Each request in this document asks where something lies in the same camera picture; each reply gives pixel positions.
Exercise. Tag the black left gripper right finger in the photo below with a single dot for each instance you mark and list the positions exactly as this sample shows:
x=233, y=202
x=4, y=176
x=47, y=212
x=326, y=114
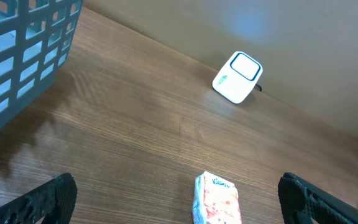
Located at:
x=304, y=203

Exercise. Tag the white barcode scanner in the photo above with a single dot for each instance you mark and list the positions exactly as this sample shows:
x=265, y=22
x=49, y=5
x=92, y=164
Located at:
x=238, y=77

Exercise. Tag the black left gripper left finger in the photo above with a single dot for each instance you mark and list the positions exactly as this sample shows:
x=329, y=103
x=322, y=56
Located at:
x=53, y=202

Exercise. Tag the small red white box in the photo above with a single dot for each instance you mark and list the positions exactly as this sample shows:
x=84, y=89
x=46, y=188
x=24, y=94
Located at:
x=216, y=200

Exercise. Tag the grey plastic basket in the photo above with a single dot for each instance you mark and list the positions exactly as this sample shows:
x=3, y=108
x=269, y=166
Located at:
x=35, y=39

